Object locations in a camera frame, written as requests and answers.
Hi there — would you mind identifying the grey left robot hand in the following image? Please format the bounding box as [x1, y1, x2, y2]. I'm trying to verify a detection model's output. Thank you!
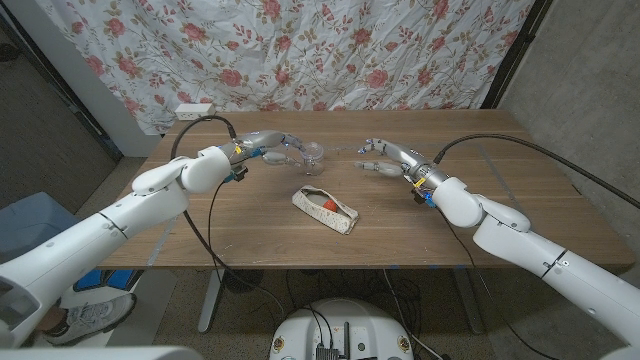
[219, 129, 314, 169]

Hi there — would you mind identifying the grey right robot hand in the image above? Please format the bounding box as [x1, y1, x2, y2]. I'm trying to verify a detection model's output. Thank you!
[354, 138, 449, 191]

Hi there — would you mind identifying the cream patterned pen bag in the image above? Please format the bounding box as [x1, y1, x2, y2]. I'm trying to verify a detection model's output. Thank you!
[291, 184, 360, 236]

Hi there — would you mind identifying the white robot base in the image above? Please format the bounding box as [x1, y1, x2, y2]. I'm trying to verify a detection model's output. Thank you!
[269, 298, 414, 360]

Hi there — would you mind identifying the clear glass jar cup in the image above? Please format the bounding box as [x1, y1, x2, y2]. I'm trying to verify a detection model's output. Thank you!
[299, 141, 326, 177]

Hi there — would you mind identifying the white power strip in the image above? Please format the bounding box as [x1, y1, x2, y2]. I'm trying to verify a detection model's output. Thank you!
[174, 103, 217, 122]

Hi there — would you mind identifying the floral backdrop cloth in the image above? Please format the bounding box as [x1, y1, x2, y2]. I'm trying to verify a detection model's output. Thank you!
[34, 0, 536, 136]

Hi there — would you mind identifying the black round floor object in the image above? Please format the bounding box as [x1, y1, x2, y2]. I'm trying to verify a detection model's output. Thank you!
[223, 269, 265, 294]

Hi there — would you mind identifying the black backdrop stand pole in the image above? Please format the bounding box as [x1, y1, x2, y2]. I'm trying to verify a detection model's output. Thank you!
[481, 0, 554, 110]

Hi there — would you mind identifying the grey table leg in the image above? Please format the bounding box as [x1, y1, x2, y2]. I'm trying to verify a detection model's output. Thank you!
[452, 268, 486, 335]

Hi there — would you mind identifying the white table leg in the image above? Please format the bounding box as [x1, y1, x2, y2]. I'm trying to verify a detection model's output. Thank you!
[198, 269, 226, 334]

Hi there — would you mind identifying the grey sneaker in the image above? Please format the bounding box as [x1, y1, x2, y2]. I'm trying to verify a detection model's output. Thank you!
[42, 293, 137, 346]

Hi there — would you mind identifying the blue plastic bin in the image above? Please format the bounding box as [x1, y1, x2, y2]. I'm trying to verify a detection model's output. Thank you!
[0, 192, 81, 264]

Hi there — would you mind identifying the white robot torso edge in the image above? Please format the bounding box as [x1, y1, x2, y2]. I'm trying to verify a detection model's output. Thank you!
[0, 345, 204, 360]

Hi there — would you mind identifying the person leg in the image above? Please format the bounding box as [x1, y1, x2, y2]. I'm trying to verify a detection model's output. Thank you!
[22, 309, 71, 347]

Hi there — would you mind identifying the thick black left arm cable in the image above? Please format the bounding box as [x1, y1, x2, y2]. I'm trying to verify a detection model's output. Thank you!
[169, 114, 286, 321]

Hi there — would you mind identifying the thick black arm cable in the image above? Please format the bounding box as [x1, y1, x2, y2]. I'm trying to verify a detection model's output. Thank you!
[432, 133, 640, 210]
[169, 114, 286, 321]

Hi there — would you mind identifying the thin black left arm wire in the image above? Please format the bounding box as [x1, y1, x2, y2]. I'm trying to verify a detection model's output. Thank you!
[206, 180, 226, 266]

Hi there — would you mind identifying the thin black arm wire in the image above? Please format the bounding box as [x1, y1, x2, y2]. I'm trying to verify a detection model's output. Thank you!
[438, 208, 552, 360]
[206, 180, 226, 266]

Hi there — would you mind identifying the thin black right arm wire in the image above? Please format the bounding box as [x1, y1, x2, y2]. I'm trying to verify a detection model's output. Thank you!
[438, 208, 552, 360]

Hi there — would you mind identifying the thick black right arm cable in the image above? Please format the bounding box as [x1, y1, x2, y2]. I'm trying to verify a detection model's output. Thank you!
[432, 133, 640, 210]

